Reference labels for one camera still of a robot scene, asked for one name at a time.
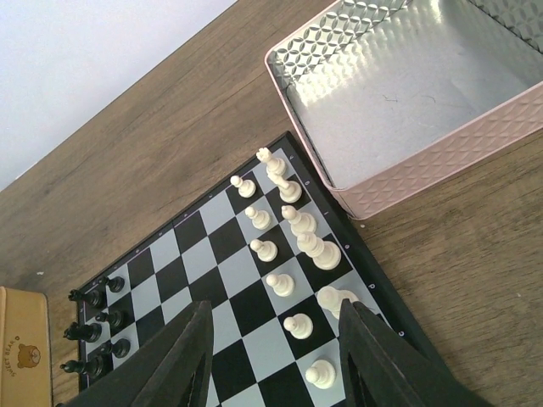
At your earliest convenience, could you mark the pink metal tin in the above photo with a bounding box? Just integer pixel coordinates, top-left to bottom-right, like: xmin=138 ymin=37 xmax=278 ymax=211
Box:
xmin=265 ymin=1 xmax=542 ymax=220

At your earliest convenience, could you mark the white queen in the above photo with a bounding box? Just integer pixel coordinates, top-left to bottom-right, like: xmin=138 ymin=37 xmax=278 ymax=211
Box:
xmin=297 ymin=232 xmax=341 ymax=270

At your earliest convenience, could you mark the white bishop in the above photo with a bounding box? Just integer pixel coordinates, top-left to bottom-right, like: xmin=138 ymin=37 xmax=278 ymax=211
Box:
xmin=281 ymin=205 xmax=316 ymax=237

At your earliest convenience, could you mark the white pawn row three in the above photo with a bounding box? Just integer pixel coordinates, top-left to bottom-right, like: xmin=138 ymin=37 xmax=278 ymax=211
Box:
xmin=244 ymin=206 xmax=271 ymax=230

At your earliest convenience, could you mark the black pawn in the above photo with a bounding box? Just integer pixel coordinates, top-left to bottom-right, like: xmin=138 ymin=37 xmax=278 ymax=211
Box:
xmin=98 ymin=276 xmax=125 ymax=293
xmin=95 ymin=310 xmax=125 ymax=330
xmin=98 ymin=338 xmax=131 ymax=359

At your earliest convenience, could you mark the white pawn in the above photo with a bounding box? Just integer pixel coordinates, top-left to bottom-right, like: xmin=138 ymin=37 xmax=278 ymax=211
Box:
xmin=283 ymin=313 xmax=313 ymax=340
xmin=230 ymin=176 xmax=256 ymax=198
xmin=305 ymin=360 xmax=337 ymax=389

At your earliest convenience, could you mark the black bishop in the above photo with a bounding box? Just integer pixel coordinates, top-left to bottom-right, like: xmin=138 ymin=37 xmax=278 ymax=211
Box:
xmin=59 ymin=355 xmax=105 ymax=378

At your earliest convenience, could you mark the white pawn far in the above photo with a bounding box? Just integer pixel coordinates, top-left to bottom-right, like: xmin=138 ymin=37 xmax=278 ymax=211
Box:
xmin=230 ymin=176 xmax=256 ymax=198

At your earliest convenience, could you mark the yellow metal tin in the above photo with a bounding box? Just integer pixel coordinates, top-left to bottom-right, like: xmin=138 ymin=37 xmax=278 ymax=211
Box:
xmin=1 ymin=287 xmax=53 ymax=407

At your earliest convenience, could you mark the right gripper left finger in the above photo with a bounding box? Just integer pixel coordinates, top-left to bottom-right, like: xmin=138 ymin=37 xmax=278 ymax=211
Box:
xmin=64 ymin=301 xmax=214 ymax=407

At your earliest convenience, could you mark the black knight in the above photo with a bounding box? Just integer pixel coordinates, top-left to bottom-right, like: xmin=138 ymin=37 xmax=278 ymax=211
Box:
xmin=63 ymin=322 xmax=102 ymax=343

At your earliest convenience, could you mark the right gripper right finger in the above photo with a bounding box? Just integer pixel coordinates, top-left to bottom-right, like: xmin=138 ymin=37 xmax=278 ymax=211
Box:
xmin=339 ymin=299 xmax=490 ymax=406

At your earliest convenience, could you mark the white knight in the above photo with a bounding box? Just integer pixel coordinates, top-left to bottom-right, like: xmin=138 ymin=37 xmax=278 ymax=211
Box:
xmin=267 ymin=173 xmax=302 ymax=204

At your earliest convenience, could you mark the white pawn row four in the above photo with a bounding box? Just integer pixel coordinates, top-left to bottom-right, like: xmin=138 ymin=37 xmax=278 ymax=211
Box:
xmin=249 ymin=239 xmax=277 ymax=262

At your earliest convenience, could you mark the black white chessboard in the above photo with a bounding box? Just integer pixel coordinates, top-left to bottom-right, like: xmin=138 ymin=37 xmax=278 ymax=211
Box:
xmin=70 ymin=130 xmax=442 ymax=407

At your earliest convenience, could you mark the black rook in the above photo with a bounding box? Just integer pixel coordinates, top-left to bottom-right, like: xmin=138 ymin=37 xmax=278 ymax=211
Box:
xmin=68 ymin=289 xmax=106 ymax=309

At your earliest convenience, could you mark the white pawn row five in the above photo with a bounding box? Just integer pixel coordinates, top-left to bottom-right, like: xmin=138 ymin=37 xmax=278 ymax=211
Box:
xmin=266 ymin=274 xmax=295 ymax=297

